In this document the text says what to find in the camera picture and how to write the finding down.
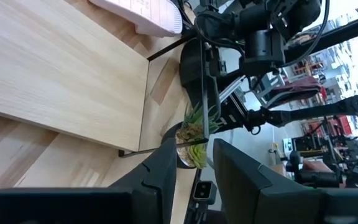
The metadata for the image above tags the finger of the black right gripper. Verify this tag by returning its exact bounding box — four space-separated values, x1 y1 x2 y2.
205 46 228 78

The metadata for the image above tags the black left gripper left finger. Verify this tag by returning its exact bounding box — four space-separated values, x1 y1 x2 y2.
109 138 179 224

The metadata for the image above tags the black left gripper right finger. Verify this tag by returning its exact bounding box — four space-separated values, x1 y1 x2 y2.
213 138 323 224

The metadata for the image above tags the black rubber slide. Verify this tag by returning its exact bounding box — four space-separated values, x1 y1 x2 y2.
178 37 222 110

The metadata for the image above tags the pink rubber slide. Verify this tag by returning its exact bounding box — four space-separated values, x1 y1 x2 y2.
88 0 183 38

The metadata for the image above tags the yellow-green rosette succulent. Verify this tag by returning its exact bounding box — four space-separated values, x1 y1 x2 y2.
187 142 209 170

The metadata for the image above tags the spiky dark green plant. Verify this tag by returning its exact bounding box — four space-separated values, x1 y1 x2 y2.
180 102 224 141

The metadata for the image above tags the chair with maroon cloth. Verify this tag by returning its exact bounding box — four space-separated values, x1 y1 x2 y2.
265 75 323 109

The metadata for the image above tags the small grey camera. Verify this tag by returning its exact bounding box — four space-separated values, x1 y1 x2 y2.
192 180 218 206

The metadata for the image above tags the black aluminium rig frame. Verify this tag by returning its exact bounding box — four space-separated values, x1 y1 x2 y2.
218 12 358 189

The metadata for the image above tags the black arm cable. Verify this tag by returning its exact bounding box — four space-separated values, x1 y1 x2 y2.
278 0 331 68

